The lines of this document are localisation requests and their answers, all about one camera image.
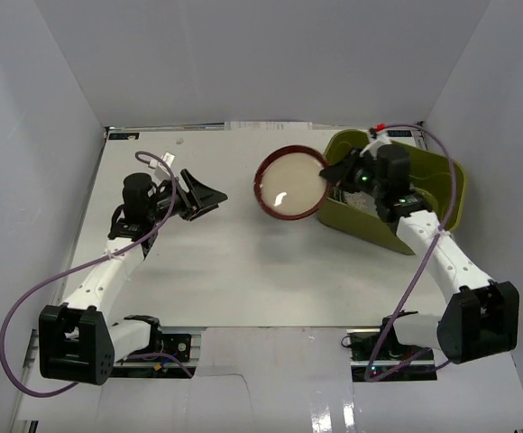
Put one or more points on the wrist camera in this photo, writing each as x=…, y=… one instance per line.
x=161, y=167
x=378, y=135

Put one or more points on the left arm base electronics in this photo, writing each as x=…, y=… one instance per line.
x=176, y=357

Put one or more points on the papers at back edge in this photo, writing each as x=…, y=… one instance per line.
x=267, y=125

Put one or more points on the olive green plastic bin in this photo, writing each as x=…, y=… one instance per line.
x=430, y=176

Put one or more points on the grey deer plate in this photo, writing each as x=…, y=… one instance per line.
x=357, y=200

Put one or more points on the dark red beige plate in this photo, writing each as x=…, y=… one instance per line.
x=287, y=185

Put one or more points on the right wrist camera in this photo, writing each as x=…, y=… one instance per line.
x=378, y=135

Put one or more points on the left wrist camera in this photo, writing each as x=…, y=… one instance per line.
x=161, y=167

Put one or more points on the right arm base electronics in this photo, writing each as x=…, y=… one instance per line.
x=359, y=342

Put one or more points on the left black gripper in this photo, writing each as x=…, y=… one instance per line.
x=189, y=197

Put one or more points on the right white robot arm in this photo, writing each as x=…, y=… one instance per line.
x=481, y=314

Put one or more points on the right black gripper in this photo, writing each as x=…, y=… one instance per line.
x=343, y=172

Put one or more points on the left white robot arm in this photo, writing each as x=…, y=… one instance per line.
x=77, y=341

